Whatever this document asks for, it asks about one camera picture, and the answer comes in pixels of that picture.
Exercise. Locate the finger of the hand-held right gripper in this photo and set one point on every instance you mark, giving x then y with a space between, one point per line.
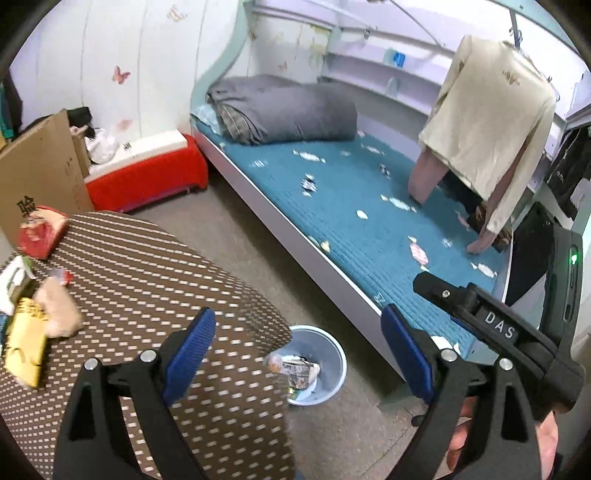
438 290

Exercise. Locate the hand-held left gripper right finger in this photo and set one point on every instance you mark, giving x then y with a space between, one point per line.
411 355

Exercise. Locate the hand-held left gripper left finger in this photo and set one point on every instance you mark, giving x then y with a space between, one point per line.
189 355

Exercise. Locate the blue plastic wastebasket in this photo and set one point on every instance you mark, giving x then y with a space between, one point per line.
323 350

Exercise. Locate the printed paper wrapper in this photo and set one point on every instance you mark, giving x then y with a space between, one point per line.
300 369

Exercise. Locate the person's right hand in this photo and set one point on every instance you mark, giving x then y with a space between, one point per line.
549 443

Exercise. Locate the brown dotted round table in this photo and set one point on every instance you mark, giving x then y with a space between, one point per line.
161 286

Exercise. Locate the dark cloth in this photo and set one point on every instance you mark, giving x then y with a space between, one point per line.
531 254

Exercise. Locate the brown patterned cloth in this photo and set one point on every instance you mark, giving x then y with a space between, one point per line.
482 218

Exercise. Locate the pink hanging pants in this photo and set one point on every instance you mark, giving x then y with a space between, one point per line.
427 177

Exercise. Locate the teal fish print mattress cover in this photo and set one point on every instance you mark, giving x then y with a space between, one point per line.
351 207

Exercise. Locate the small red white wrapper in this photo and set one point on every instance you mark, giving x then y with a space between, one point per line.
62 276

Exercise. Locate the yellow white carton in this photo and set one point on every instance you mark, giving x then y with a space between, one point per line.
25 346

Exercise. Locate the black hanging garment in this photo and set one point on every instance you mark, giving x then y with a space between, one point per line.
568 170

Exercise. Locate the cream hanging sweater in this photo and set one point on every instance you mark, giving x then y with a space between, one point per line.
489 120

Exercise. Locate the red storage bench white top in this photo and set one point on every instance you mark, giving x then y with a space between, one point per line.
147 170

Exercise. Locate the white green carton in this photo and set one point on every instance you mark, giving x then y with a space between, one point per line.
14 279

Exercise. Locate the red snack packet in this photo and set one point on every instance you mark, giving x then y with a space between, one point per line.
41 230

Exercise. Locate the clear small bottle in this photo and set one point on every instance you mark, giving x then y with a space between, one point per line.
391 86

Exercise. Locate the white plastic bag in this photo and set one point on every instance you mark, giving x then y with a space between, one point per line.
99 145

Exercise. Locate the grey folded duvet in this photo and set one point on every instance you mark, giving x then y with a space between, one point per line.
286 110

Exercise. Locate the small blue box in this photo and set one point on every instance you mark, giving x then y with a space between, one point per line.
398 57

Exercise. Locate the plaid folded blanket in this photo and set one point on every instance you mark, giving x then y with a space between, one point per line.
235 122

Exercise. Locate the blue patterned pillow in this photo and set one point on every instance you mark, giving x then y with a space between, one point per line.
203 116

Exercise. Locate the pink flower sticker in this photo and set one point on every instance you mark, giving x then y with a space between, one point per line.
123 123

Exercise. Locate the large cardboard box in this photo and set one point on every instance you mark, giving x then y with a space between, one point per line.
41 161

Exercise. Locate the clothes hanger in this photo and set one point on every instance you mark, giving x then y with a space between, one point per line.
519 41

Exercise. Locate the black bag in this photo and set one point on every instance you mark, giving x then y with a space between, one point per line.
78 115

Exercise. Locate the pink butterfly sticker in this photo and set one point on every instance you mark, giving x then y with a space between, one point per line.
121 74

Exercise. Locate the green hanging garment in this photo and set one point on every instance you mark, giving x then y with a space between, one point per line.
4 117

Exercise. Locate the black hanging coat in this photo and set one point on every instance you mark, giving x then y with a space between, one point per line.
14 97

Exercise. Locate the white wardrobe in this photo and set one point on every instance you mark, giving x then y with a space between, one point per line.
92 55

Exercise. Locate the yellow butterfly sticker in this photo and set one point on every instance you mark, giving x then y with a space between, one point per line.
177 11

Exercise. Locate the lilac wall shelves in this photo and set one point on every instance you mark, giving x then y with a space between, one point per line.
364 69

